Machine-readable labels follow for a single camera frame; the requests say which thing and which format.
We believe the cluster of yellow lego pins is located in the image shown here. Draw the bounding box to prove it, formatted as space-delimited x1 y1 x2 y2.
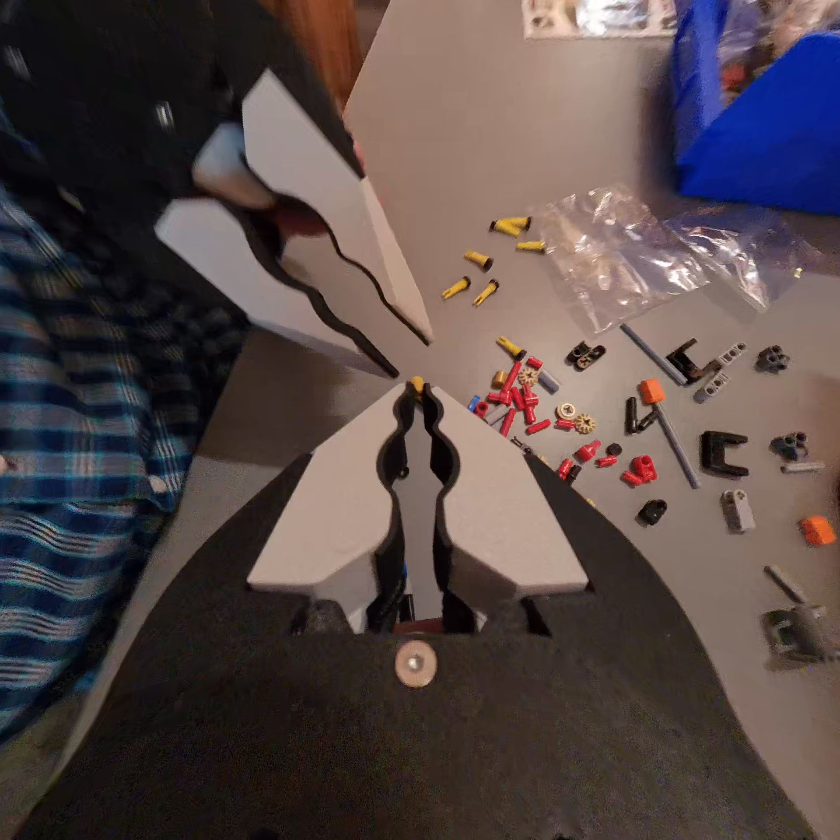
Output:
441 215 547 361

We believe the person's left forearm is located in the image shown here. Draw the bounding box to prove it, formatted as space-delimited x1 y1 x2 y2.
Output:
79 262 253 421

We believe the long grey lego axle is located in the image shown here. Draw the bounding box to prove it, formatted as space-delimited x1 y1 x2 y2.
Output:
620 323 689 386
656 402 702 490

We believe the black lego bracket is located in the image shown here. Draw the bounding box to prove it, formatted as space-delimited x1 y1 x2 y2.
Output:
666 338 716 385
699 430 750 478

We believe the blue plastic bin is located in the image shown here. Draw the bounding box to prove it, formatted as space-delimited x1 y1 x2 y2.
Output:
669 0 840 217

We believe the grey lego block connector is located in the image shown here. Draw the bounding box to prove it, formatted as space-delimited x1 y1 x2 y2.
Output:
721 489 757 534

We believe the grey lego differential assembly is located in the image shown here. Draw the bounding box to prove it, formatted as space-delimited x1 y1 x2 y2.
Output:
761 564 840 670

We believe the lego instruction booklet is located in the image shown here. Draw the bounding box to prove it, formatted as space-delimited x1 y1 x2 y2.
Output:
521 0 680 40

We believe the plastic bag of lego pieces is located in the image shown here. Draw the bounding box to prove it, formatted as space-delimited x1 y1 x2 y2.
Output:
715 0 840 86

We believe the brown wooden furniture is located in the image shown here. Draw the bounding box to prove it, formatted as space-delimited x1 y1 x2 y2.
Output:
259 0 363 112

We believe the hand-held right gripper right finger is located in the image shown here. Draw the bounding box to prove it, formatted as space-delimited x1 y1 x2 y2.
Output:
420 382 589 634

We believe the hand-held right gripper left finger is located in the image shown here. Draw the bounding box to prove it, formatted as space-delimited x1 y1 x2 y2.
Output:
246 382 421 634

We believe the clear plastic bag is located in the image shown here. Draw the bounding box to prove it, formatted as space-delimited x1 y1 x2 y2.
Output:
663 203 809 311
535 184 711 336

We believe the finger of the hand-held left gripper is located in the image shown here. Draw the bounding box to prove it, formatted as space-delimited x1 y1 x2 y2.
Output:
154 125 400 380
241 69 435 347

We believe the pile of red lego connectors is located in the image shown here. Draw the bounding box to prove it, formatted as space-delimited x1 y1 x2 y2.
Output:
484 354 657 487

